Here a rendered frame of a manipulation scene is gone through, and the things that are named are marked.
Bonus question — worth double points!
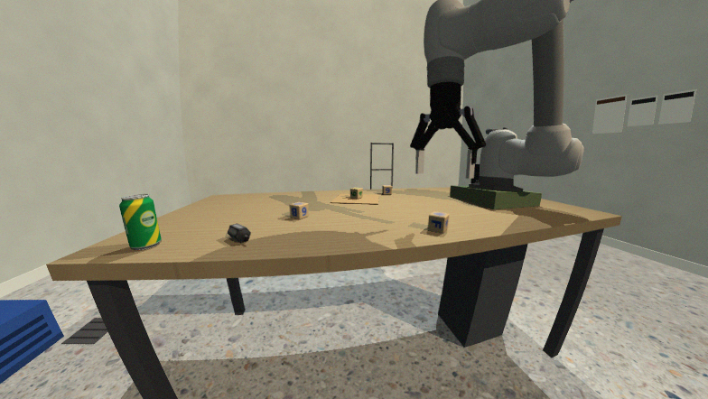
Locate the green drink can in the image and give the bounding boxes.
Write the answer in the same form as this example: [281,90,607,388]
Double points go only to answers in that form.
[119,194,162,250]

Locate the tan mat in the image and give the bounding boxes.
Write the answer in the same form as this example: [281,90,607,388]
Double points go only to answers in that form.
[331,194,379,205]

